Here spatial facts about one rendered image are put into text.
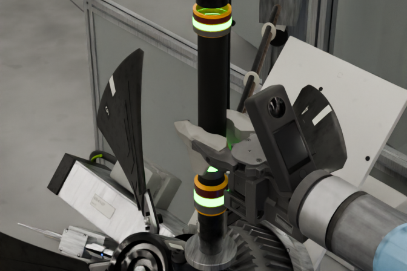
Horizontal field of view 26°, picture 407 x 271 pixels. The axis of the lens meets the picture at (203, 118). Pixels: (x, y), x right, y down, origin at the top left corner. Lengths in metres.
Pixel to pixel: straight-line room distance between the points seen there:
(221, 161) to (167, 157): 1.54
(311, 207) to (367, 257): 0.08
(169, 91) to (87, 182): 0.85
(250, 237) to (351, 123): 0.25
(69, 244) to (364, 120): 0.54
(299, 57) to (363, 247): 0.68
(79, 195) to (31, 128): 2.23
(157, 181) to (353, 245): 0.70
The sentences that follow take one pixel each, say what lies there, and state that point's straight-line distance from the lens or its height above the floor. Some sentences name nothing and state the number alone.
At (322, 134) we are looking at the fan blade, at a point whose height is 1.43.
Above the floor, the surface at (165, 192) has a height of 1.12.
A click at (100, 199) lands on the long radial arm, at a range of 1.57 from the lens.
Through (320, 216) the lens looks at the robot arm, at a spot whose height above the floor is 1.49.
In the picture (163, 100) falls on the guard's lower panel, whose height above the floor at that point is 0.80.
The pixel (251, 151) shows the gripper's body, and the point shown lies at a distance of 1.01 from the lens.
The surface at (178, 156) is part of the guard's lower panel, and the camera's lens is 2.49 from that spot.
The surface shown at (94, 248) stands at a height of 1.10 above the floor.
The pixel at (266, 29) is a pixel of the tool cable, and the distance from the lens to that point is 1.51.
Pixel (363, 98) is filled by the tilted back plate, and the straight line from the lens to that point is 1.46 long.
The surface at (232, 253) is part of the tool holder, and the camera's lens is 1.18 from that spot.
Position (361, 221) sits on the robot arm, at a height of 1.51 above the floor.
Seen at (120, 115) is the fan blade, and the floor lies 1.32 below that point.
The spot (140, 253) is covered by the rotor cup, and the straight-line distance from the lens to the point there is 1.28.
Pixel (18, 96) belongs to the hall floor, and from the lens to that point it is 4.05.
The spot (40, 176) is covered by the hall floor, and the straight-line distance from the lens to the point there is 3.53.
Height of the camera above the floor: 2.09
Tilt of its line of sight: 33 degrees down
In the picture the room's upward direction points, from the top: straight up
